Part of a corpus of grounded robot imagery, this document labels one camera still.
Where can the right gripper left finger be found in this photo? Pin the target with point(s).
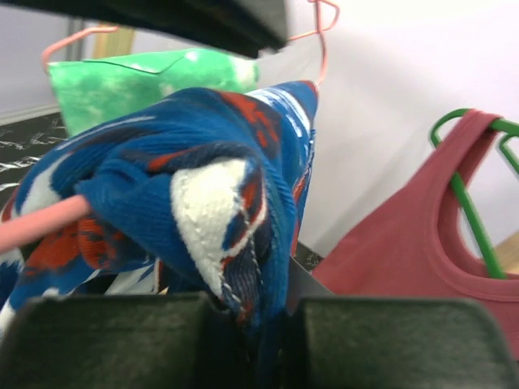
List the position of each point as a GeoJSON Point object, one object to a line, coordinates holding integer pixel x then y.
{"type": "Point", "coordinates": [179, 341]}

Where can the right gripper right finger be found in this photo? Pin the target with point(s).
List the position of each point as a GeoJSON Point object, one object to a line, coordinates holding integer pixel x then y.
{"type": "Point", "coordinates": [359, 342]}

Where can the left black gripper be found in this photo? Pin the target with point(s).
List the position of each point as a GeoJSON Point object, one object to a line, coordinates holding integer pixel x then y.
{"type": "Point", "coordinates": [237, 26]}

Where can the blue red white trousers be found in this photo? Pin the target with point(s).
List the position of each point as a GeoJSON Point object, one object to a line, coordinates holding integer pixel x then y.
{"type": "Point", "coordinates": [202, 192]}

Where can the pink wire hanger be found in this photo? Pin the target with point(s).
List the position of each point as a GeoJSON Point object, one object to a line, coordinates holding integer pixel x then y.
{"type": "Point", "coordinates": [99, 48]}
{"type": "Point", "coordinates": [28, 228]}

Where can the green tie-dye trousers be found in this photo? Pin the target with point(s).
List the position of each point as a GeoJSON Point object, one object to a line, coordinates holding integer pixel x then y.
{"type": "Point", "coordinates": [93, 91]}

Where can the green plastic hanger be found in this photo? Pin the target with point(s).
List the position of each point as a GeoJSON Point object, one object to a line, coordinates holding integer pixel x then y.
{"type": "Point", "coordinates": [458, 186]}

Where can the maroon tank top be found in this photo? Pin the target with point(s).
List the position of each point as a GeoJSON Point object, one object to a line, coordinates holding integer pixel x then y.
{"type": "Point", "coordinates": [411, 245]}

